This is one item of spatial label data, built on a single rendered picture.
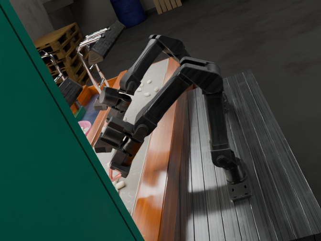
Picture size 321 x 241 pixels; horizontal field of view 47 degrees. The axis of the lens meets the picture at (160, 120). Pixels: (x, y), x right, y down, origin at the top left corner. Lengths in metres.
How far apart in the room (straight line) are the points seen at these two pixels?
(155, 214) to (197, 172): 0.32
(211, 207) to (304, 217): 0.29
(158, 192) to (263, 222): 0.33
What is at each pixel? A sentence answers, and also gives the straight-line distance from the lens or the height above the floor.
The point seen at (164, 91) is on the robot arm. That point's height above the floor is 1.06.
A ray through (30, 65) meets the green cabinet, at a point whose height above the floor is 1.35.
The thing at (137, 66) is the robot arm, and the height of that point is 1.04.
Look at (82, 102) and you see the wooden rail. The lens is 2.57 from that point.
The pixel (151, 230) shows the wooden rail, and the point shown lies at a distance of 1.09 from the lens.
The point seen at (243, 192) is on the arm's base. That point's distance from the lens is 1.21.
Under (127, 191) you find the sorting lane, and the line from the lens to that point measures 1.34.
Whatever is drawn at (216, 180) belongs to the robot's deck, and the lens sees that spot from 1.31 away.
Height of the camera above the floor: 1.44
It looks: 24 degrees down
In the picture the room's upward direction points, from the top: 24 degrees counter-clockwise
